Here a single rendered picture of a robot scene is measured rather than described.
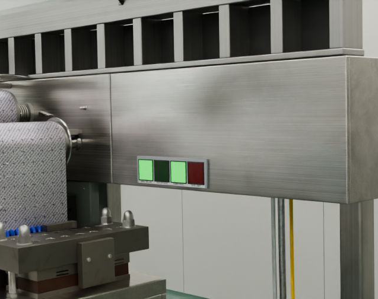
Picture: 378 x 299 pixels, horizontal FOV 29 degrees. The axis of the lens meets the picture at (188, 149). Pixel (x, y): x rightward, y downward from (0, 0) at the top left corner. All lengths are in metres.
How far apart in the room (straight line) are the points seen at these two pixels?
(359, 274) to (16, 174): 0.89
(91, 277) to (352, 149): 0.72
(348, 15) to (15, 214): 0.98
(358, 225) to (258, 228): 3.06
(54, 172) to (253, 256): 2.92
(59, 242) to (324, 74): 0.74
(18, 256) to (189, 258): 3.52
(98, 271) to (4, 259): 0.23
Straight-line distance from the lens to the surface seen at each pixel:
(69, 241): 1.83
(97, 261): 1.86
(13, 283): 1.85
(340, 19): 1.54
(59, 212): 2.05
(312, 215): 4.48
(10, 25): 2.44
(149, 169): 1.90
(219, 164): 1.74
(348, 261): 1.75
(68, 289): 1.86
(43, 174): 2.01
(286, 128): 1.61
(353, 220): 1.72
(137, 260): 5.62
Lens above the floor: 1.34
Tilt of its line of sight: 3 degrees down
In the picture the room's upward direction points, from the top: 1 degrees counter-clockwise
